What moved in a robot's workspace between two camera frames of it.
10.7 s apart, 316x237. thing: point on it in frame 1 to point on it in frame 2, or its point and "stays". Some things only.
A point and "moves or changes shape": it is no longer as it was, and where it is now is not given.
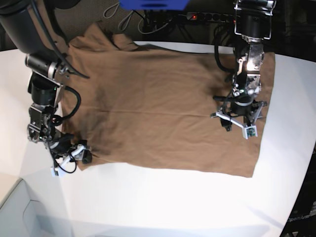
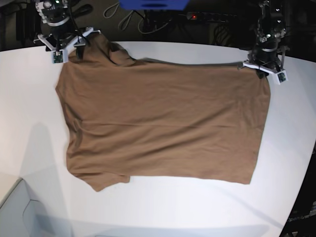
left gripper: (79, 151) to (59, 43)
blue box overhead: (154, 5) stays
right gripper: (227, 118) to (270, 67)
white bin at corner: (21, 217) stays
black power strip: (211, 17) stays
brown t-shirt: (145, 106) moves or changes shape
